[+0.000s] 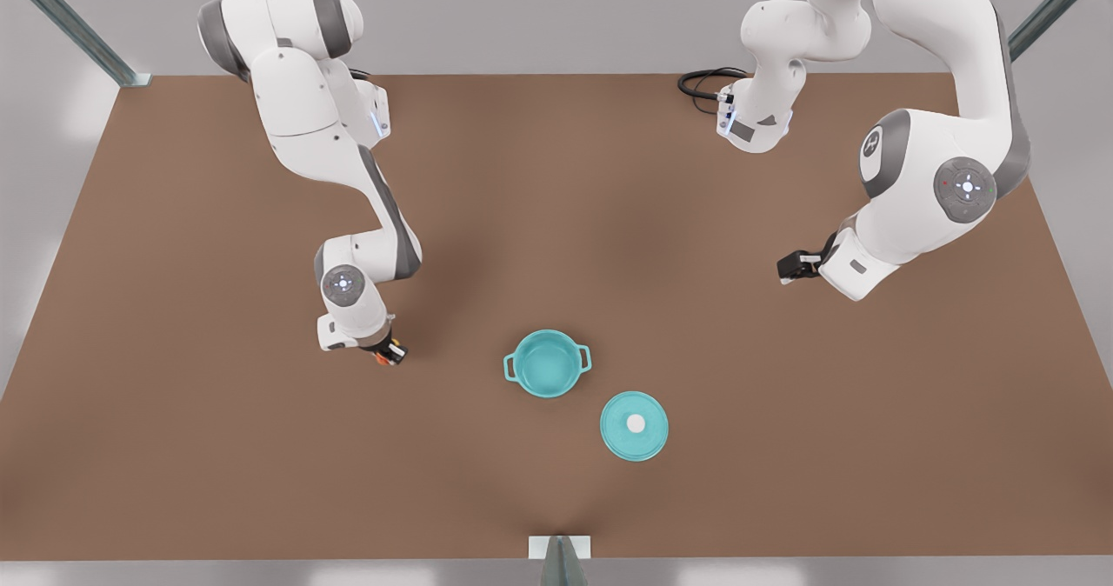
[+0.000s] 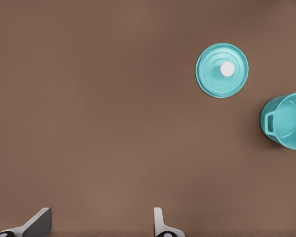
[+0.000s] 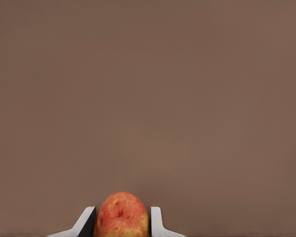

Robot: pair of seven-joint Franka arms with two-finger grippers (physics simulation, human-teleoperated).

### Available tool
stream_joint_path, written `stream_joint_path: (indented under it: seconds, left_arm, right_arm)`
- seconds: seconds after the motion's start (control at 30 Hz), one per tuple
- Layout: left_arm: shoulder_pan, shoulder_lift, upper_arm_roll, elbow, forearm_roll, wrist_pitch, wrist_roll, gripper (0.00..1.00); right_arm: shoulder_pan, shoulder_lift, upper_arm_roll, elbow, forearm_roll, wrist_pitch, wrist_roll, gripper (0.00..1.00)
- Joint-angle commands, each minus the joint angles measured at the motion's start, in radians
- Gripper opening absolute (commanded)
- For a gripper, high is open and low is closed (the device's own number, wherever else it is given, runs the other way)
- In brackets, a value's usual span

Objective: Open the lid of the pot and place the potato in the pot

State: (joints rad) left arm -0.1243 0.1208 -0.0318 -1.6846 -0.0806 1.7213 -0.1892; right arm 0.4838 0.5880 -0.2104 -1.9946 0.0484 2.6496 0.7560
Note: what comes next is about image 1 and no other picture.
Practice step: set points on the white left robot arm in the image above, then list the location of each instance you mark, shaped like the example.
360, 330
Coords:
939, 134

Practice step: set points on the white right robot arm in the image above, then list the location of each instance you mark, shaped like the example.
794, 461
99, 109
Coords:
300, 108

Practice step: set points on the silver frame post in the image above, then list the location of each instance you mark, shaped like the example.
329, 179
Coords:
69, 25
561, 560
1056, 3

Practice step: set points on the teal lid with white knob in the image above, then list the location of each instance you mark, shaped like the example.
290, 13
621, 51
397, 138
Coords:
633, 427

